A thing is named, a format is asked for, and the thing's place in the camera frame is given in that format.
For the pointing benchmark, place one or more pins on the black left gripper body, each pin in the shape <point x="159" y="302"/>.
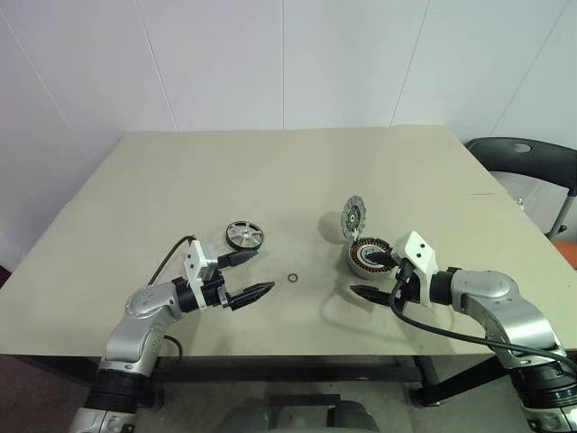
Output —
<point x="213" y="293"/>

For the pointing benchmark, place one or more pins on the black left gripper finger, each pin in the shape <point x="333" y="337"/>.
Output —
<point x="234" y="259"/>
<point x="252" y="293"/>

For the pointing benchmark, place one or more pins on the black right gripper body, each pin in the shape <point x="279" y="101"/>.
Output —
<point x="409" y="291"/>

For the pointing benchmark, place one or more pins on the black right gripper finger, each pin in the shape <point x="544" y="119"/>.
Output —
<point x="383" y="258"/>
<point x="374" y="295"/>

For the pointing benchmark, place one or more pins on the motor stator housing copper coils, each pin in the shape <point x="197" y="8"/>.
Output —
<point x="360" y="267"/>

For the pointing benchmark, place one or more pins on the silver spoked motor rotor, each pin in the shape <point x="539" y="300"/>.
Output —
<point x="244" y="233"/>

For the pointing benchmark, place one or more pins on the silver round motor cover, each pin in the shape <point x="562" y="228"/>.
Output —
<point x="354" y="212"/>

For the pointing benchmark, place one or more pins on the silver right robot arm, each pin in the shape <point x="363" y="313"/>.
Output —
<point x="496" y="288"/>

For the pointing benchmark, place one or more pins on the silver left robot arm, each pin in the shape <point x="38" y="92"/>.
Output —
<point x="149" y="311"/>

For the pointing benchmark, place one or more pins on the black tape strip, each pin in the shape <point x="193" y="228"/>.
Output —
<point x="304" y="400"/>

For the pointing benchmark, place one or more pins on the dark grey rounded shape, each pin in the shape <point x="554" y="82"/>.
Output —
<point x="356" y="419"/>

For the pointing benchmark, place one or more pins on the small white plastic piece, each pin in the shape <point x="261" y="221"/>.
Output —
<point x="520" y="201"/>

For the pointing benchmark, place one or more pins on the orange seat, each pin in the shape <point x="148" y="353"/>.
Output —
<point x="568" y="255"/>

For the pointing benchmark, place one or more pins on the black folding chair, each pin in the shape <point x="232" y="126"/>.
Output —
<point x="518" y="155"/>

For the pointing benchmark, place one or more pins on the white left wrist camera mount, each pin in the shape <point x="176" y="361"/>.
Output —
<point x="193" y="270"/>

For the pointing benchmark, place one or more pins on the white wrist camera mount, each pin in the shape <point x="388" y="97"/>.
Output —
<point x="193" y="270"/>
<point x="417" y="250"/>

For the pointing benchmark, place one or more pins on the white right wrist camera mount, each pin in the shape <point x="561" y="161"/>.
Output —
<point x="417" y="250"/>

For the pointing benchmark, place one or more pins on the black metal table frame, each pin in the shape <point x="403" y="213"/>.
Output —
<point x="293" y="367"/>

